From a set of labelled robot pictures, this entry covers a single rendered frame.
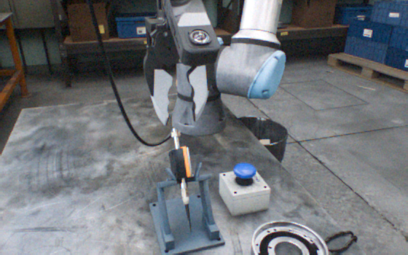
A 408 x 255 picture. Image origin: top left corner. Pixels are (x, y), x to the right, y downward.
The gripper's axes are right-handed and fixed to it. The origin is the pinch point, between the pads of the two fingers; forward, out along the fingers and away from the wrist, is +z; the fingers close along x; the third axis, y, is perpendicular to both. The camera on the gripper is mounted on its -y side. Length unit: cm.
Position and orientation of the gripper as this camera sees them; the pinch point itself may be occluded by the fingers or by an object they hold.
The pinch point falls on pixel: (181, 116)
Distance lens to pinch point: 51.8
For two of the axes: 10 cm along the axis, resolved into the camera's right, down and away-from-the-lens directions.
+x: -9.6, 1.3, -2.5
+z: 0.0, 9.0, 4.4
